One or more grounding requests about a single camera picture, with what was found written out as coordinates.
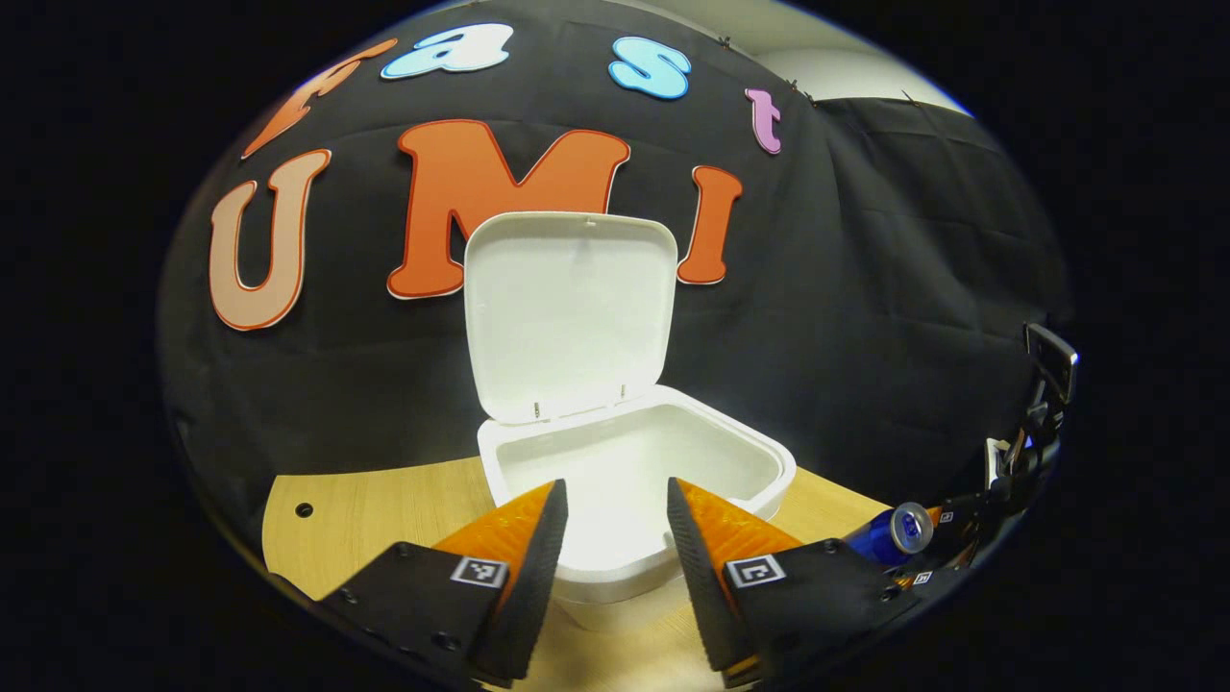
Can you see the blue pop can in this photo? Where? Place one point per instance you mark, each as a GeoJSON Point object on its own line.
{"type": "Point", "coordinates": [889, 536]}

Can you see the black backdrop cloth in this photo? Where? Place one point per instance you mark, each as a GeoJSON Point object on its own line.
{"type": "Point", "coordinates": [865, 288]}

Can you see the white desktop garbage bin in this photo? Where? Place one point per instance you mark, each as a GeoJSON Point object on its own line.
{"type": "Point", "coordinates": [577, 317]}

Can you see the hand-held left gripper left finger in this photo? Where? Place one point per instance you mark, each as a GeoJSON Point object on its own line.
{"type": "Point", "coordinates": [533, 586]}

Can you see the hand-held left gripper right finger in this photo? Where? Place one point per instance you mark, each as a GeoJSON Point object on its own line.
{"type": "Point", "coordinates": [697, 577]}

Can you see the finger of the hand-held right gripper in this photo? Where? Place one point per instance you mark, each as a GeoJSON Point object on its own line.
{"type": "Point", "coordinates": [966, 516]}
{"type": "Point", "coordinates": [937, 575]}

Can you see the wooden desktop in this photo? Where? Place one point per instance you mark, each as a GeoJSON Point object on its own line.
{"type": "Point", "coordinates": [384, 509]}

